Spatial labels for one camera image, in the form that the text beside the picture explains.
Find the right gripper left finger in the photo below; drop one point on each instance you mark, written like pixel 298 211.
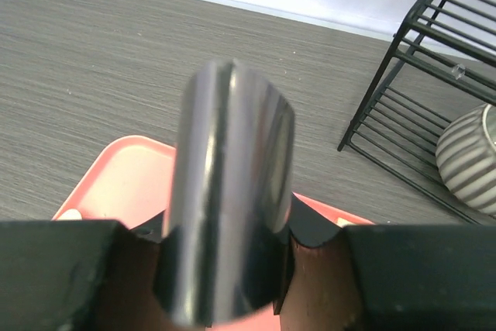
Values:
pixel 77 275

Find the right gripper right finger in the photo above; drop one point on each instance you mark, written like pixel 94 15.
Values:
pixel 387 277

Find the metal tongs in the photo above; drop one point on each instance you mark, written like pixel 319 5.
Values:
pixel 226 233

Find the white teardrop chocolate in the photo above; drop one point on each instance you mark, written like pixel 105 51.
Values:
pixel 70 214

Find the pink plastic tray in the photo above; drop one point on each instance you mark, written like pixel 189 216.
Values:
pixel 135 178

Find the striped ceramic cup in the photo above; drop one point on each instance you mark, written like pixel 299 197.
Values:
pixel 465 158

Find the black wire rack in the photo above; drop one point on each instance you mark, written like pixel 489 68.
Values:
pixel 440 63

